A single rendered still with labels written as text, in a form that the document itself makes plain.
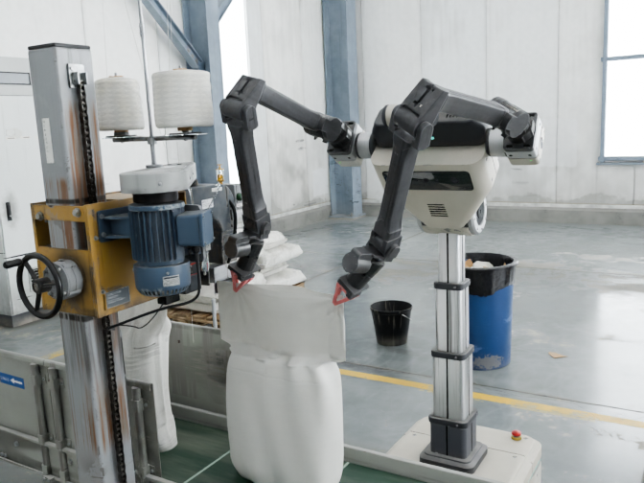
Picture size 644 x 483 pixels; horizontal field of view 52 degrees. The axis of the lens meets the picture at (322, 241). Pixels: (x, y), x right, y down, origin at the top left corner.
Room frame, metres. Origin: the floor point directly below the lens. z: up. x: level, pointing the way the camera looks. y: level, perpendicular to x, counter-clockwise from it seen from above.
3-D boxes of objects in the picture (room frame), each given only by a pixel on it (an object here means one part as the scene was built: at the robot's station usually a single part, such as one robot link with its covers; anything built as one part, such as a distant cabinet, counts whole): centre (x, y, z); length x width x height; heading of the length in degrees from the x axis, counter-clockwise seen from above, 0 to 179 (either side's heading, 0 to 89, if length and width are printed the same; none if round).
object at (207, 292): (5.01, 0.79, 0.32); 0.66 x 0.43 x 0.15; 151
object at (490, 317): (3.98, -0.97, 0.32); 0.51 x 0.48 x 0.65; 149
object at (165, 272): (1.77, 0.44, 1.21); 0.15 x 0.15 x 0.25
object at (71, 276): (1.75, 0.71, 1.14); 0.11 x 0.06 x 0.11; 59
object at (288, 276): (5.53, 0.49, 0.20); 0.67 x 0.43 x 0.15; 149
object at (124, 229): (1.78, 0.54, 1.27); 0.12 x 0.09 x 0.09; 149
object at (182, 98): (1.90, 0.38, 1.61); 0.17 x 0.17 x 0.17
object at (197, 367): (2.69, 0.73, 0.54); 1.05 x 0.02 x 0.41; 59
